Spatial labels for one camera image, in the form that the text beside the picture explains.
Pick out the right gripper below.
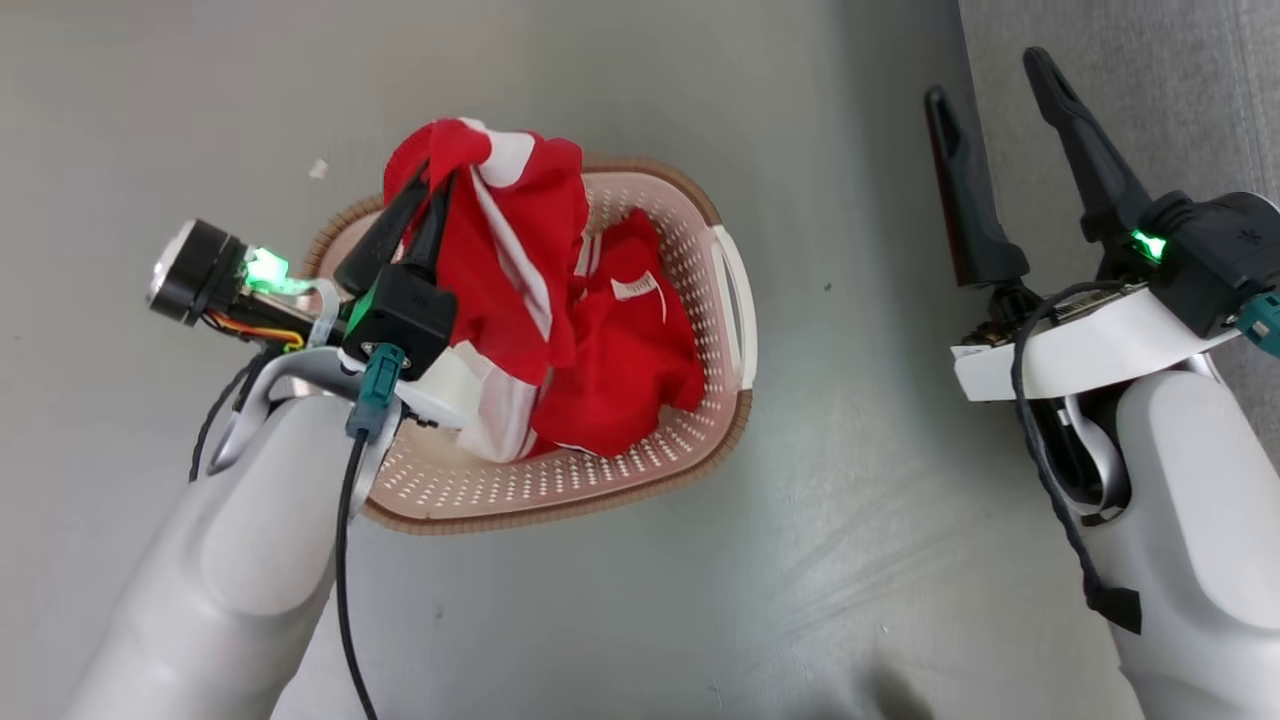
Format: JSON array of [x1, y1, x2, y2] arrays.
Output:
[[923, 46, 1243, 403]]

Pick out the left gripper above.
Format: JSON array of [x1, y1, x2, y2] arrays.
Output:
[[148, 160, 479, 433]]

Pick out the red and white striped garment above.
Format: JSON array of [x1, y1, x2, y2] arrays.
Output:
[[383, 118, 591, 466]]

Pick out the plain red garment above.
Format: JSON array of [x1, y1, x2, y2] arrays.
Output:
[[530, 208, 707, 459]]

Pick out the pink perforated laundry basket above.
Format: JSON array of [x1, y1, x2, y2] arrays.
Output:
[[303, 155, 759, 536]]

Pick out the teal left camera connector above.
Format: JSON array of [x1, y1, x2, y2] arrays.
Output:
[[346, 343, 407, 444]]

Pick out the teal camera connector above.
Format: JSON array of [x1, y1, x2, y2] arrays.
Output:
[[1236, 290, 1280, 358], [346, 343, 407, 444]]

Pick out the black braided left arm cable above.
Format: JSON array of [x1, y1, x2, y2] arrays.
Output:
[[188, 348, 276, 484]]

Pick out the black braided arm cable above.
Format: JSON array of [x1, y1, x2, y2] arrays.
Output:
[[1010, 280, 1146, 637], [188, 348, 276, 484]]

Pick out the teal right camera connector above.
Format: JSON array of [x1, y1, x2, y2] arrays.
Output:
[[1236, 290, 1280, 358]]

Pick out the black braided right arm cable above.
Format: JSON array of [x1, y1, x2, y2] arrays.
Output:
[[1010, 280, 1146, 637]]

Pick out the smooth black camera cable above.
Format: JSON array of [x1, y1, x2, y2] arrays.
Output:
[[334, 432, 381, 720]]

